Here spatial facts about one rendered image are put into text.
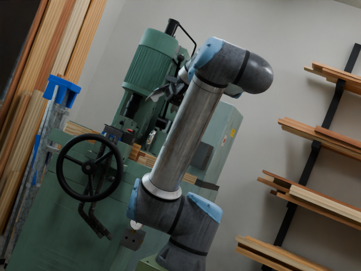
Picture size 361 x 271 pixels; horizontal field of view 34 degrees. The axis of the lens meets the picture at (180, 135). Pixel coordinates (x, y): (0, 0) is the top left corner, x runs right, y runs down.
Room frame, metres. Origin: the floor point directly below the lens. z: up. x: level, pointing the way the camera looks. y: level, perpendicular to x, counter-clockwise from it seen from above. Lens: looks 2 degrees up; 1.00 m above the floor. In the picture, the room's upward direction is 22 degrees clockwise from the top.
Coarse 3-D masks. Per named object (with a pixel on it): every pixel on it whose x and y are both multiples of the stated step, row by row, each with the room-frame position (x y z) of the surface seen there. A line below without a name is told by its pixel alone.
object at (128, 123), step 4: (120, 116) 2.79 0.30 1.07; (124, 120) 2.78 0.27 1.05; (128, 120) 2.78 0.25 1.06; (132, 120) 2.78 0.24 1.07; (116, 124) 2.79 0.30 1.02; (124, 124) 2.78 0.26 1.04; (128, 124) 2.78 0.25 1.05; (132, 124) 2.80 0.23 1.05; (136, 124) 2.91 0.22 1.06; (120, 128) 2.79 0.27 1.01; (124, 128) 2.78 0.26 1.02; (128, 128) 2.78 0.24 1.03; (132, 128) 2.85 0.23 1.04; (132, 132) 2.89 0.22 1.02
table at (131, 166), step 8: (56, 136) 2.70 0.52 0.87; (64, 136) 2.69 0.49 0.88; (72, 136) 2.69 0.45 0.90; (64, 144) 2.69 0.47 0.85; (80, 144) 2.68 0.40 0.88; (88, 144) 2.68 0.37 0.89; (80, 152) 2.68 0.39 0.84; (88, 152) 2.58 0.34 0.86; (104, 160) 2.57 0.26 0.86; (128, 160) 2.66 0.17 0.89; (128, 168) 2.66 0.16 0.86; (136, 168) 2.65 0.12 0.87; (144, 168) 2.65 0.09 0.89; (152, 168) 2.68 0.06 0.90; (136, 176) 2.65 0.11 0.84
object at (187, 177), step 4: (84, 132) 2.84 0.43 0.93; (88, 132) 2.84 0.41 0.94; (148, 156) 2.82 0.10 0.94; (148, 160) 2.81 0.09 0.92; (152, 160) 2.80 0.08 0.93; (148, 164) 2.80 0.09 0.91; (152, 164) 2.80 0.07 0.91; (184, 176) 2.79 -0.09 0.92; (188, 176) 2.78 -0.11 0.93; (192, 176) 2.78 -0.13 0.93; (196, 176) 2.80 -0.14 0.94; (184, 180) 2.78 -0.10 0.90; (188, 180) 2.78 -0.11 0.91; (192, 180) 2.78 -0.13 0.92
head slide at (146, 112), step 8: (168, 72) 2.98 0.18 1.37; (128, 96) 2.93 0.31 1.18; (144, 104) 2.92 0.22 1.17; (152, 104) 2.91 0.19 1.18; (120, 112) 2.93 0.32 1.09; (136, 112) 2.92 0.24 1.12; (144, 112) 2.91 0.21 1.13; (136, 120) 2.92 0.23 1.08; (144, 120) 2.91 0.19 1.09; (144, 128) 2.95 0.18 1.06; (136, 136) 2.91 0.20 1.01
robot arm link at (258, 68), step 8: (256, 56) 1.83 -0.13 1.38; (248, 64) 1.81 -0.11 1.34; (256, 64) 1.82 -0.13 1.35; (264, 64) 1.85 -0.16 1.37; (248, 72) 1.81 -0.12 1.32; (256, 72) 1.82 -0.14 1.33; (264, 72) 1.84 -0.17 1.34; (272, 72) 1.89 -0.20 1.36; (240, 80) 1.83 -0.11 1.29; (248, 80) 1.83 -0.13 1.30; (256, 80) 1.83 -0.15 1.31; (264, 80) 1.85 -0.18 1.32; (272, 80) 1.91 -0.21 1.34; (232, 88) 2.19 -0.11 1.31; (240, 88) 2.06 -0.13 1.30; (248, 88) 1.86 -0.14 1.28; (256, 88) 1.87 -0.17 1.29; (264, 88) 1.89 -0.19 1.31; (232, 96) 2.43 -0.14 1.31
